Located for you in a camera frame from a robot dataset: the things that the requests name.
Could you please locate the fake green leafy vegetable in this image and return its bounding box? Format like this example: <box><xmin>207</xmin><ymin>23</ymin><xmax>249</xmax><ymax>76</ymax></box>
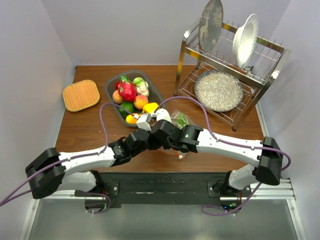
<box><xmin>173</xmin><ymin>112</ymin><xmax>189</xmax><ymax>129</ymax></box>

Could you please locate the clear zip top bag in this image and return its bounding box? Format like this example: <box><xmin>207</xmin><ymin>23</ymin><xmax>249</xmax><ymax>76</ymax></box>
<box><xmin>162</xmin><ymin>107</ymin><xmax>198</xmax><ymax>161</ymax></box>

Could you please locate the fake peach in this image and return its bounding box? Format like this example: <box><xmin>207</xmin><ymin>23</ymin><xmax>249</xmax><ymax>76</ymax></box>
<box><xmin>112</xmin><ymin>90</ymin><xmax>124</xmax><ymax>105</ymax></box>
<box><xmin>133</xmin><ymin>95</ymin><xmax>149</xmax><ymax>110</ymax></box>

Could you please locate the fake pink dragon fruit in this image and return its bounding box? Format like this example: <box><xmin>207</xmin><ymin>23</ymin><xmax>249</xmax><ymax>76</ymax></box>
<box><xmin>118</xmin><ymin>75</ymin><xmax>138</xmax><ymax>102</ymax></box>

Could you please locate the fake red bell pepper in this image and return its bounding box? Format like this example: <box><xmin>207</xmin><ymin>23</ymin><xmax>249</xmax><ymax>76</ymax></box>
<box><xmin>115</xmin><ymin>81</ymin><xmax>122</xmax><ymax>90</ymax></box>

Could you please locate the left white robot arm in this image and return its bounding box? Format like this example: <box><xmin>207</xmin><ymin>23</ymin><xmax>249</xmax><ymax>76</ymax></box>
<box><xmin>25</xmin><ymin>128</ymin><xmax>161</xmax><ymax>199</ymax></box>

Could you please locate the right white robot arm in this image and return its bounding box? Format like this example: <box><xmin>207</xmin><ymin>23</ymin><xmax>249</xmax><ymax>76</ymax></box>
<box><xmin>151</xmin><ymin>120</ymin><xmax>283</xmax><ymax>197</ymax></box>

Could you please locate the fake orange mango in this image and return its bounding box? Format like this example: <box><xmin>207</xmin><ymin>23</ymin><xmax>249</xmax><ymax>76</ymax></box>
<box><xmin>125</xmin><ymin>113</ymin><xmax>141</xmax><ymax>125</ymax></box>

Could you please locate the fake yellow bell pepper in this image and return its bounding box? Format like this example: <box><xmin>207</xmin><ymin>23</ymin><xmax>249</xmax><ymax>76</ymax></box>
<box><xmin>142</xmin><ymin>102</ymin><xmax>159</xmax><ymax>114</ymax></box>

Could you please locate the fake green bell pepper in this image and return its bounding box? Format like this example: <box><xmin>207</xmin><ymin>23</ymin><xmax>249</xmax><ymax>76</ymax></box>
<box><xmin>118</xmin><ymin>101</ymin><xmax>135</xmax><ymax>118</ymax></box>

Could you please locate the fake peach in tray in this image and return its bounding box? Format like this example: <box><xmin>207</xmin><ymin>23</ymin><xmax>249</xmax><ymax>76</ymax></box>
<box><xmin>112</xmin><ymin>90</ymin><xmax>124</xmax><ymax>105</ymax></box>

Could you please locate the fake cauliflower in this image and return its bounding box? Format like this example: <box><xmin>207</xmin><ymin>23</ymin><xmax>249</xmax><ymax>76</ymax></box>
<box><xmin>132</xmin><ymin>77</ymin><xmax>150</xmax><ymax>98</ymax></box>

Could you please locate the dark grey plastic tray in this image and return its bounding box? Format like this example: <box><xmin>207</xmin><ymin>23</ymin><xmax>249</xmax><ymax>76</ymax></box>
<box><xmin>104</xmin><ymin>70</ymin><xmax>163</xmax><ymax>128</ymax></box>

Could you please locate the blue speckled plate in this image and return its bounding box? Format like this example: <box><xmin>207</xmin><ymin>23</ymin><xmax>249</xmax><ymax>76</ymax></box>
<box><xmin>194</xmin><ymin>70</ymin><xmax>244</xmax><ymax>112</ymax></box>

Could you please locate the metal dish rack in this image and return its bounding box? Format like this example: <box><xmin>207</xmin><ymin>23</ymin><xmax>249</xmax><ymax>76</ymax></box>
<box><xmin>173</xmin><ymin>20</ymin><xmax>292</xmax><ymax>131</ymax></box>

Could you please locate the woven bamboo coaster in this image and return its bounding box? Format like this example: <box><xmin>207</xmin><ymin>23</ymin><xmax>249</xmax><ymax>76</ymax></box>
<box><xmin>62</xmin><ymin>79</ymin><xmax>100</xmax><ymax>112</ymax></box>

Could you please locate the grey reindeer plate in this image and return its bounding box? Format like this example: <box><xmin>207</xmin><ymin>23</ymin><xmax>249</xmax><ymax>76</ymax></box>
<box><xmin>198</xmin><ymin>0</ymin><xmax>224</xmax><ymax>52</ymax></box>

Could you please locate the white bowl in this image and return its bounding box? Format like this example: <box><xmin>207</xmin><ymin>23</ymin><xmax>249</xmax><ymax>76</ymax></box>
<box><xmin>232</xmin><ymin>13</ymin><xmax>259</xmax><ymax>69</ymax></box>

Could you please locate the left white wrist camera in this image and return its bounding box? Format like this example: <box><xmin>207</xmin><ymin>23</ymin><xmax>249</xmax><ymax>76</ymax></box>
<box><xmin>136</xmin><ymin>113</ymin><xmax>152</xmax><ymax>131</ymax></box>

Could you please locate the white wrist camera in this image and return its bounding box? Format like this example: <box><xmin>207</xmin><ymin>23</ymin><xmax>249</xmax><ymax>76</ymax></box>
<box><xmin>136</xmin><ymin>113</ymin><xmax>152</xmax><ymax>131</ymax></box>
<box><xmin>151</xmin><ymin>108</ymin><xmax>172</xmax><ymax>123</ymax></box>

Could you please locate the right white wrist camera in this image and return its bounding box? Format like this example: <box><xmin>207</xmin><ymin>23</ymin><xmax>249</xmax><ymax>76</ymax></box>
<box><xmin>151</xmin><ymin>108</ymin><xmax>172</xmax><ymax>123</ymax></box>

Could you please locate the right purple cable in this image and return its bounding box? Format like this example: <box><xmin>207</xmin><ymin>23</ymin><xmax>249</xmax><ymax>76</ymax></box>
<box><xmin>156</xmin><ymin>96</ymin><xmax>292</xmax><ymax>216</ymax></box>

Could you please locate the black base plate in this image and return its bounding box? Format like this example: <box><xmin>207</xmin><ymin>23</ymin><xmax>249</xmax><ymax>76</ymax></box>
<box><xmin>74</xmin><ymin>171</ymin><xmax>253</xmax><ymax>210</ymax></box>

